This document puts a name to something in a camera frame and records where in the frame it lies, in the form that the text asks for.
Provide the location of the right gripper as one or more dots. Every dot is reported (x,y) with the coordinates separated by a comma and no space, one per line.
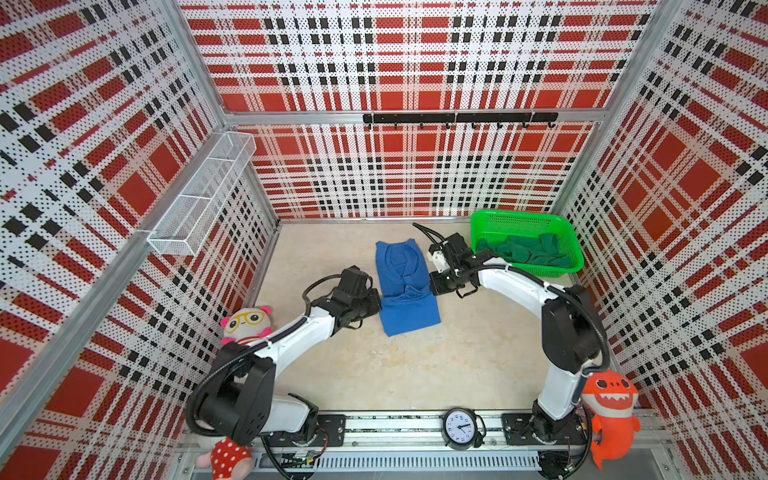
(437,285)

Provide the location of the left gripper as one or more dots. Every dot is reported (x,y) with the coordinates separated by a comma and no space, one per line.
(375,305)

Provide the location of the blue tank top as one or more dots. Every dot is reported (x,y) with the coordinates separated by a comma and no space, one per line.
(408,303)

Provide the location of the green tank top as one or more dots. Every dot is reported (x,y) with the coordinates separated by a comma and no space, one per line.
(543,250)

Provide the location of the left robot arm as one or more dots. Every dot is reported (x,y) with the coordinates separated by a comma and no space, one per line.
(236,400)

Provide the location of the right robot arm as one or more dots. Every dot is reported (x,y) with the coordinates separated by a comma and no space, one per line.
(572,338)

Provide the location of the green plastic basket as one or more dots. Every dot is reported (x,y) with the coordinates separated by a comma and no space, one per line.
(496,225)

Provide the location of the pink plush with yellow glasses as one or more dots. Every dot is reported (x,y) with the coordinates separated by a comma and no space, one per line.
(247,325)

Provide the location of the small black analog clock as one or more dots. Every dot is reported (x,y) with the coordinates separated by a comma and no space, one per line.
(462,429)

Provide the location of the pink plush with strawberry dress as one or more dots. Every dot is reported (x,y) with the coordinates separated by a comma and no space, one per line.
(227,460)

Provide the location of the red shark plush toy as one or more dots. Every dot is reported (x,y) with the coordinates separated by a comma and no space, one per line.
(611,397)

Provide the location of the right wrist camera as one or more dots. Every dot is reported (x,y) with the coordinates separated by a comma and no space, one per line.
(438,260)

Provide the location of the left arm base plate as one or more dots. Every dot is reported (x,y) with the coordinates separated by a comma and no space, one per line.
(319,430)

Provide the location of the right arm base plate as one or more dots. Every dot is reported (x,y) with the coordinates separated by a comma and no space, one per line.
(516,427)

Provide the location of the black hook rail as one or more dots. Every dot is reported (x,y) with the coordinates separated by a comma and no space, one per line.
(523,118)

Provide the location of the aluminium front rail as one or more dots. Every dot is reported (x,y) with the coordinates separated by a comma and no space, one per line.
(409,445)

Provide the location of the white wire mesh shelf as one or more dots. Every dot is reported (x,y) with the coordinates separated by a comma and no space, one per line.
(215,172)

